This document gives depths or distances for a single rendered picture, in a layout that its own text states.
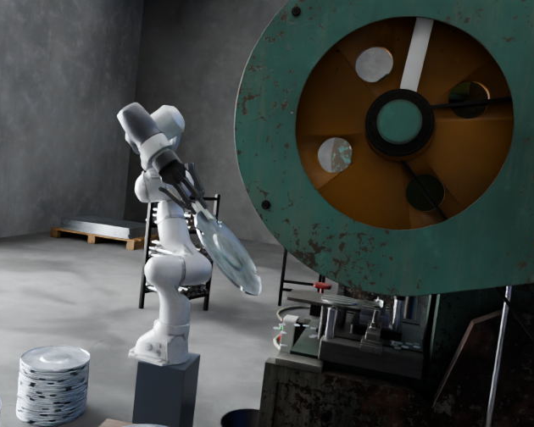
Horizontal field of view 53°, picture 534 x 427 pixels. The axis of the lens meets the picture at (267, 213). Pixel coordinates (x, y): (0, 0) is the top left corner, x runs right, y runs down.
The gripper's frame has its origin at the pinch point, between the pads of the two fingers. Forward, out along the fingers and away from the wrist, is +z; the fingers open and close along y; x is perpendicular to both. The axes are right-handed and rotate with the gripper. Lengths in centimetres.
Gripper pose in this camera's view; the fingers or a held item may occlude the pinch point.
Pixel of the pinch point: (203, 212)
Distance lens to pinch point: 154.9
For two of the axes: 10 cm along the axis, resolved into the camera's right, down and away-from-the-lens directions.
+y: 7.7, -6.0, -2.0
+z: 6.0, 8.0, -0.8
